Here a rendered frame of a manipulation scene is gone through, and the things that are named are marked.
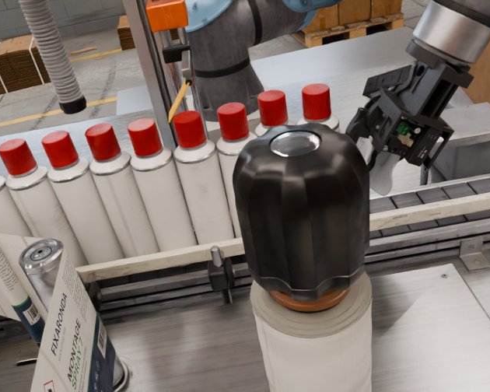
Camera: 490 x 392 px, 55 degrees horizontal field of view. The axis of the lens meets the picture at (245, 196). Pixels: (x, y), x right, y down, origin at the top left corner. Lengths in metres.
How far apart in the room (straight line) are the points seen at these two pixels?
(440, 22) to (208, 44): 0.47
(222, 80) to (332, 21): 3.16
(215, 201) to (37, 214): 0.22
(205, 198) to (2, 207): 0.25
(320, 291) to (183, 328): 0.31
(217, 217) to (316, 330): 0.32
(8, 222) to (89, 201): 0.10
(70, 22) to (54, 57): 5.46
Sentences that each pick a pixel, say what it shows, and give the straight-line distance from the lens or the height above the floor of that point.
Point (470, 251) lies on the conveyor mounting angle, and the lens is 0.71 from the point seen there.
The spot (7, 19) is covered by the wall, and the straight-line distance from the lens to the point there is 6.22.
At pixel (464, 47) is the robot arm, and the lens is 0.55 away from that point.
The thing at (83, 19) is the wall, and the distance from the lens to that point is 6.09.
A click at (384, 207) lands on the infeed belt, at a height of 0.88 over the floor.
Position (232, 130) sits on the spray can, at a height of 1.06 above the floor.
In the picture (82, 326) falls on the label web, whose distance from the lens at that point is 0.45.
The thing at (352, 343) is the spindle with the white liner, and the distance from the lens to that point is 0.33.
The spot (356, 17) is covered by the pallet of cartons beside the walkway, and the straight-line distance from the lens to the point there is 4.12.
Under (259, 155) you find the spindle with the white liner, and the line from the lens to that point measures 0.26.
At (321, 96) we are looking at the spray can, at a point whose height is 1.08.
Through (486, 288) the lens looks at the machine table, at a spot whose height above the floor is 0.83.
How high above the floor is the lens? 1.31
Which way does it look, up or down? 35 degrees down
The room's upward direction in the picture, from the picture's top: 11 degrees counter-clockwise
